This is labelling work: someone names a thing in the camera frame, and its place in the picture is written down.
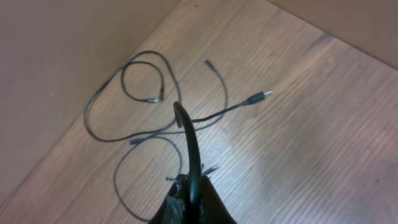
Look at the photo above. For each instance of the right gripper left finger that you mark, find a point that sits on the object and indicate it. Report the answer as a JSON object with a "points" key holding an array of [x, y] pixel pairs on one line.
{"points": [[173, 208]]}

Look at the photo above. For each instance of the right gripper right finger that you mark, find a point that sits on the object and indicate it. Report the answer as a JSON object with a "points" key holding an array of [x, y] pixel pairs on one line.
{"points": [[212, 209]]}

